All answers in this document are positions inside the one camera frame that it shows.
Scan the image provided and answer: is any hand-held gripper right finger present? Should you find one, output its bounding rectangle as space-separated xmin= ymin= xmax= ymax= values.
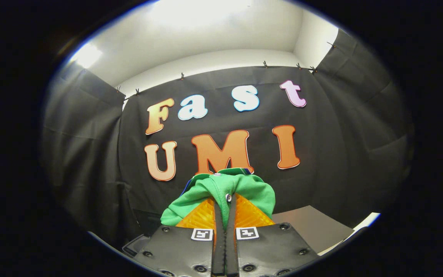
xmin=225 ymin=194 xmax=320 ymax=277

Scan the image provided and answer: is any white board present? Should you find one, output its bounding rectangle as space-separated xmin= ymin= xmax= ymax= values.
xmin=318 ymin=212 xmax=381 ymax=256

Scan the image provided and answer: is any grey cabinet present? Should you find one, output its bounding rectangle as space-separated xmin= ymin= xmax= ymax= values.
xmin=271 ymin=205 xmax=355 ymax=254

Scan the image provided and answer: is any black backdrop cloth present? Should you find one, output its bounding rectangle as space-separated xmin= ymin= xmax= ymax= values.
xmin=41 ymin=29 xmax=414 ymax=247

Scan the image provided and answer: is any row of small black clips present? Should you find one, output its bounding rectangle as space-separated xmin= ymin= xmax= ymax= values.
xmin=116 ymin=42 xmax=337 ymax=95

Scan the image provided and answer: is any green polo shirt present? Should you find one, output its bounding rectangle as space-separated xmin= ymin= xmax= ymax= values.
xmin=160 ymin=167 xmax=276 ymax=227

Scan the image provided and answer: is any ceiling light panel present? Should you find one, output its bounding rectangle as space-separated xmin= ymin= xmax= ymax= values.
xmin=70 ymin=42 xmax=103 ymax=70

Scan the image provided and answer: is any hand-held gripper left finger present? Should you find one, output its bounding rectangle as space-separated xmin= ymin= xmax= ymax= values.
xmin=134 ymin=197 xmax=226 ymax=277

